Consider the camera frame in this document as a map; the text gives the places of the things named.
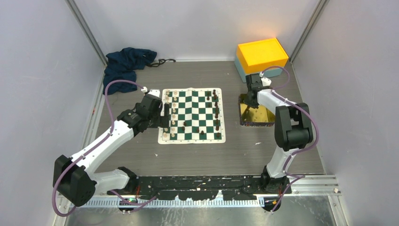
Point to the yellow and blue box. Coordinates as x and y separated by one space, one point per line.
254 57

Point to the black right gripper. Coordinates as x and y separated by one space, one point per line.
249 103

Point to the dark blue cloth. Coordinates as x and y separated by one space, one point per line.
122 65

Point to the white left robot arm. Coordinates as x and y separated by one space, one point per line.
75 177

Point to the green white chess mat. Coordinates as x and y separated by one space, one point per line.
193 107

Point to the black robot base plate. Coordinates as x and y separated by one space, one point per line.
207 188

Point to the gold metal tin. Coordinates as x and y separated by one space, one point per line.
254 117

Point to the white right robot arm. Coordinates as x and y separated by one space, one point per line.
292 129

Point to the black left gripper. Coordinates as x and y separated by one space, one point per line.
162 121

